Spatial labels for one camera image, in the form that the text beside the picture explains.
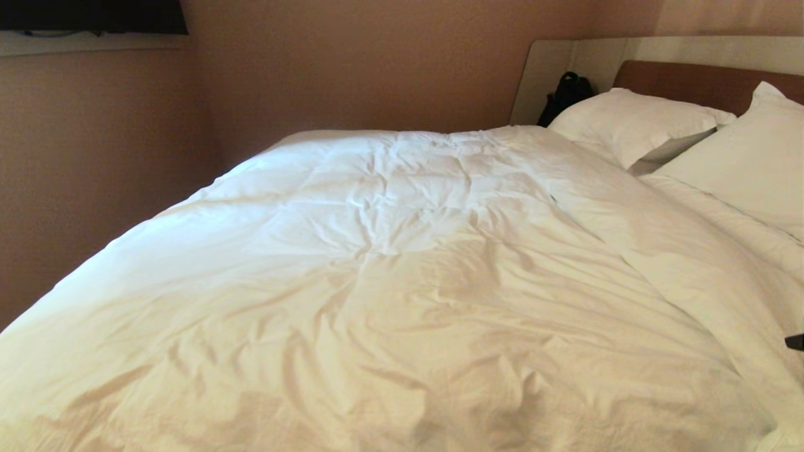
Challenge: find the white duvet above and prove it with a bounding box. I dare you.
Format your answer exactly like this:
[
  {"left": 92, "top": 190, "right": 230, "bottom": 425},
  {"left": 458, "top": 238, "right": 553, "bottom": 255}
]
[{"left": 0, "top": 126, "right": 804, "bottom": 452}]

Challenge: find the white bed sheet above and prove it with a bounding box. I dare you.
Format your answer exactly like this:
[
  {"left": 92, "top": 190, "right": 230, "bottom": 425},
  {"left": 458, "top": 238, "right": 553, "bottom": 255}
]
[{"left": 639, "top": 174, "right": 804, "bottom": 284}]

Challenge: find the black bag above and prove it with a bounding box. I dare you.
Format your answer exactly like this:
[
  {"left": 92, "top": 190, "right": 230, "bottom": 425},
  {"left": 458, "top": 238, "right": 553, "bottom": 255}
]
[{"left": 537, "top": 72, "right": 594, "bottom": 128}]

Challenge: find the brown wooden headboard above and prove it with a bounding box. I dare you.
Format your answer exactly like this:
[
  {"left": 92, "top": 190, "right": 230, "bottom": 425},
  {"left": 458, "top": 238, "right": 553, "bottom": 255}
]
[
  {"left": 612, "top": 60, "right": 804, "bottom": 117},
  {"left": 508, "top": 35, "right": 804, "bottom": 126}
]

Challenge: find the white pillow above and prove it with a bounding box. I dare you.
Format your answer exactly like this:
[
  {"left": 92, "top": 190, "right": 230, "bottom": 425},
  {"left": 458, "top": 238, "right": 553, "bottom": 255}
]
[
  {"left": 548, "top": 87, "right": 737, "bottom": 170},
  {"left": 653, "top": 81, "right": 804, "bottom": 242}
]

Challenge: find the black wall television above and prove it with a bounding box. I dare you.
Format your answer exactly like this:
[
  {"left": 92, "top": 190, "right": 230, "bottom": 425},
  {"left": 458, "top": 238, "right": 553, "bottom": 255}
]
[{"left": 0, "top": 0, "right": 189, "bottom": 36}]

